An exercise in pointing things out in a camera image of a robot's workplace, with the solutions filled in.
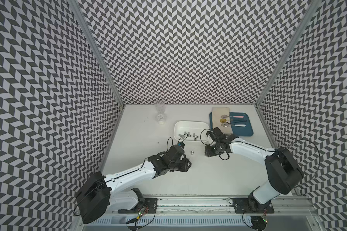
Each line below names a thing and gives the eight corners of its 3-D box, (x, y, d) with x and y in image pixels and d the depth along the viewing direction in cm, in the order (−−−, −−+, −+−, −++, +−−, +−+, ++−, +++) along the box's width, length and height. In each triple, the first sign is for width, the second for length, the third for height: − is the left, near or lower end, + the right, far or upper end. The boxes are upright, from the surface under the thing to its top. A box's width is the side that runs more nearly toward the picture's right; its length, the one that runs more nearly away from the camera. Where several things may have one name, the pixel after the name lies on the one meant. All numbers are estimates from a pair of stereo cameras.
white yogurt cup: (157, 124, 106) (156, 120, 103) (158, 117, 111) (157, 113, 107) (164, 124, 106) (164, 120, 103) (165, 117, 111) (164, 113, 107)
